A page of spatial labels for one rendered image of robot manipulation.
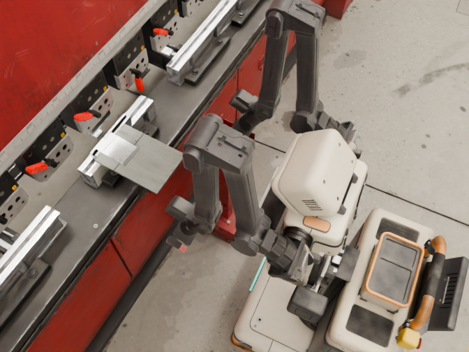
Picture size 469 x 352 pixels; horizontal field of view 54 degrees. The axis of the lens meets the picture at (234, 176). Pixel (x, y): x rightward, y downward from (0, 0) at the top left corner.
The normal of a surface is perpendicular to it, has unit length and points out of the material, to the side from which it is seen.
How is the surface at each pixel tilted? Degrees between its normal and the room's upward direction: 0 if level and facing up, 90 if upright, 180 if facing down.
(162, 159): 0
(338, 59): 0
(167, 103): 0
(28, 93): 90
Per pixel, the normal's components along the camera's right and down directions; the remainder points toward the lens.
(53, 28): 0.87, 0.43
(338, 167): 0.69, -0.05
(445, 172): 0.02, -0.49
